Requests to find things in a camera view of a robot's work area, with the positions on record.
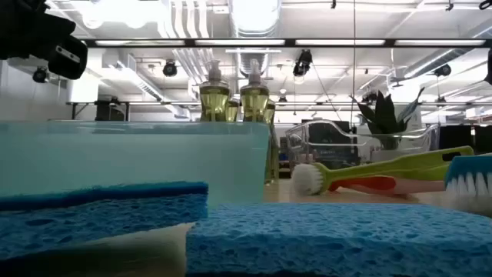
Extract blue dish brush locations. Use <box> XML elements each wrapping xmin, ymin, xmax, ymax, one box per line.
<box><xmin>444</xmin><ymin>152</ymin><xmax>492</xmax><ymax>198</ymax></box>

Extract green dish brush white bristles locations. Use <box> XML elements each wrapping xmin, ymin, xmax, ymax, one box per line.
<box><xmin>291</xmin><ymin>145</ymin><xmax>475</xmax><ymax>197</ymax></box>

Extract red and pink dish brush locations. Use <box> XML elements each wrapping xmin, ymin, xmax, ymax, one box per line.
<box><xmin>327</xmin><ymin>175</ymin><xmax>447</xmax><ymax>195</ymax></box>

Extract blue scrub sponge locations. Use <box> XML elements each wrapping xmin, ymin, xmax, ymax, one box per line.
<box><xmin>0</xmin><ymin>181</ymin><xmax>210</xmax><ymax>263</ymax></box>
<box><xmin>185</xmin><ymin>202</ymin><xmax>492</xmax><ymax>277</ymax></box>

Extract yellow-green soap pump bottle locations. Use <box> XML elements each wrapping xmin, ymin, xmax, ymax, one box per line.
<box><xmin>264</xmin><ymin>98</ymin><xmax>281</xmax><ymax>184</ymax></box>
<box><xmin>198</xmin><ymin>59</ymin><xmax>231</xmax><ymax>123</ymax></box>
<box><xmin>239</xmin><ymin>58</ymin><xmax>271</xmax><ymax>123</ymax></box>
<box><xmin>225</xmin><ymin>98</ymin><xmax>241</xmax><ymax>123</ymax></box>

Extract black ceiling spotlight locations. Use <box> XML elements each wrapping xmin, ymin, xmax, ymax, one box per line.
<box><xmin>291</xmin><ymin>48</ymin><xmax>314</xmax><ymax>78</ymax></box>
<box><xmin>434</xmin><ymin>63</ymin><xmax>453</xmax><ymax>78</ymax></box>
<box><xmin>32</xmin><ymin>65</ymin><xmax>49</xmax><ymax>84</ymax></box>
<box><xmin>161</xmin><ymin>59</ymin><xmax>178</xmax><ymax>78</ymax></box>

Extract green plant in white pot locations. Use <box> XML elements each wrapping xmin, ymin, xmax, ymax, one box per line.
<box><xmin>350</xmin><ymin>86</ymin><xmax>426</xmax><ymax>152</ymax></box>

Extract green translucent plastic bin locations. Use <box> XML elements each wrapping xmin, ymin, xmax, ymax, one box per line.
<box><xmin>0</xmin><ymin>120</ymin><xmax>271</xmax><ymax>207</ymax></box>

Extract clear plastic bin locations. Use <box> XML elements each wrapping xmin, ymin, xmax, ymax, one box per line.
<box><xmin>284</xmin><ymin>119</ymin><xmax>440</xmax><ymax>170</ymax></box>

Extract silver ceiling air duct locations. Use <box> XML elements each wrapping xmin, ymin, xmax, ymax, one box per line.
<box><xmin>229</xmin><ymin>0</ymin><xmax>282</xmax><ymax>38</ymax></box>

